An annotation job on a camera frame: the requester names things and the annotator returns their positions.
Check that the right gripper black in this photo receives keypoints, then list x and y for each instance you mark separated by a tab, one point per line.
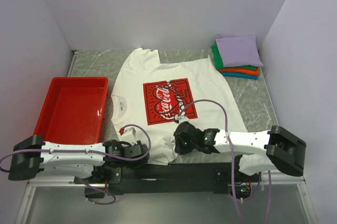
179	148

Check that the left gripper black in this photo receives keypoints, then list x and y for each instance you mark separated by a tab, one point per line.
139	163

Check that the white printed t-shirt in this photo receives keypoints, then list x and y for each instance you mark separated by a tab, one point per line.
149	94

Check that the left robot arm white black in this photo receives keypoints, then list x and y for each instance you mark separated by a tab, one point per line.
96	161

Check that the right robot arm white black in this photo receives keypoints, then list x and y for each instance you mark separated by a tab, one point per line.
274	149

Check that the black base beam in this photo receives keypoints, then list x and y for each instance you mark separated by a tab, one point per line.
203	177

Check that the red plastic bin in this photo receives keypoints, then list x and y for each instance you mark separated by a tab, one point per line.
73	110

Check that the folded green t-shirt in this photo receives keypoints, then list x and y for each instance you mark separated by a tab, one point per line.
219	65

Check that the folded teal t-shirt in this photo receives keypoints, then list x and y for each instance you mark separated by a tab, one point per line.
239	75

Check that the folded orange t-shirt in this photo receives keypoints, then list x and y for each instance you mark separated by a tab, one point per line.
250	72

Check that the folded lilac t-shirt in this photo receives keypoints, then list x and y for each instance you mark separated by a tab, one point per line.
239	51

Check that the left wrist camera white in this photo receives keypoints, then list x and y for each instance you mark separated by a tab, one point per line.
128	136

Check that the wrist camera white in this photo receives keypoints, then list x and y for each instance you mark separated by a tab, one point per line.
128	136
180	118

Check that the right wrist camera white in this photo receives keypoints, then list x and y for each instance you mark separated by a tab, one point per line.
180	118

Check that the aluminium frame rail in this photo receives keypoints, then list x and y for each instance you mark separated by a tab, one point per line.
280	199

